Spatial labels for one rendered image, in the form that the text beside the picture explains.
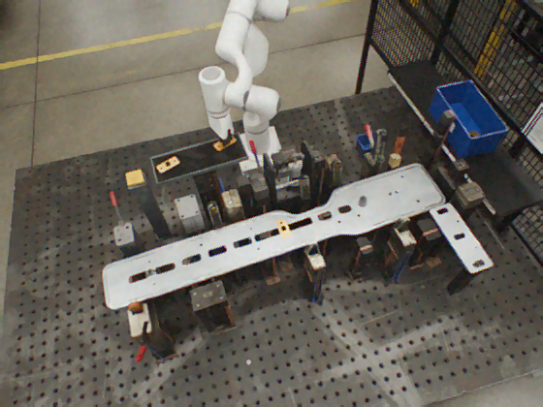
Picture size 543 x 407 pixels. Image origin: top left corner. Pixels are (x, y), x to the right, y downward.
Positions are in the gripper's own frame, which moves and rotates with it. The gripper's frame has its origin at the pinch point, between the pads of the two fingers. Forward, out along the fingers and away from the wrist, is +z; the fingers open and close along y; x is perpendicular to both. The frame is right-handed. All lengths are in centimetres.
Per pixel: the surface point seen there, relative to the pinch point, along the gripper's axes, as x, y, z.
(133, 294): -58, 21, 24
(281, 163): 12.5, 19.4, 6.1
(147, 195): -34.1, -8.6, 17.0
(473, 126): 98, 48, 21
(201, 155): -9.0, -5.1, 8.0
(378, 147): 50, 35, 11
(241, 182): -2.0, 12.0, 14.2
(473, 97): 103, 41, 13
